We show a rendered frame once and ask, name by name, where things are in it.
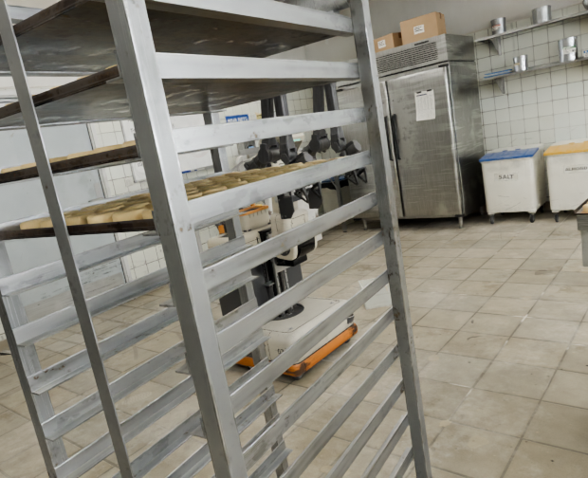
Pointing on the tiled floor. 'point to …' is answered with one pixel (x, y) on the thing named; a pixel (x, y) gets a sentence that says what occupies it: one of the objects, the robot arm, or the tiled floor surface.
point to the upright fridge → (425, 129)
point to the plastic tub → (376, 296)
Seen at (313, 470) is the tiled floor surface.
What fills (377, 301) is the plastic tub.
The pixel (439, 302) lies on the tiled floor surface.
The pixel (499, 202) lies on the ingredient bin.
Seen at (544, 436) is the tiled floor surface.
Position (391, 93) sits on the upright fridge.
